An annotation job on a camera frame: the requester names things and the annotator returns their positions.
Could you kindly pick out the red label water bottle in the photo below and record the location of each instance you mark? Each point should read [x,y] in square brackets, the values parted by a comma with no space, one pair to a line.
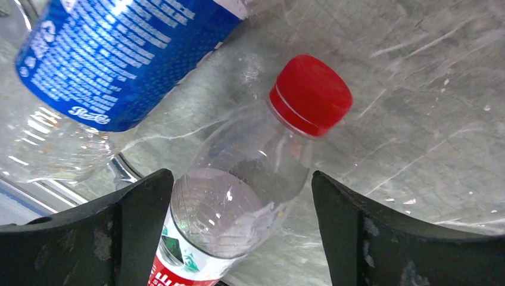
[241,184]

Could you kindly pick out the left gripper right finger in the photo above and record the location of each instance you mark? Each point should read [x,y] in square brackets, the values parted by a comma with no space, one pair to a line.
[368,243]

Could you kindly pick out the blue cap bottle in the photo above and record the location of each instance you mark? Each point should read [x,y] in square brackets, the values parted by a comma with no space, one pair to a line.
[77,80]

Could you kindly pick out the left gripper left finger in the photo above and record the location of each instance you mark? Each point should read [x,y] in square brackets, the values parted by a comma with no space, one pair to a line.
[111,240]

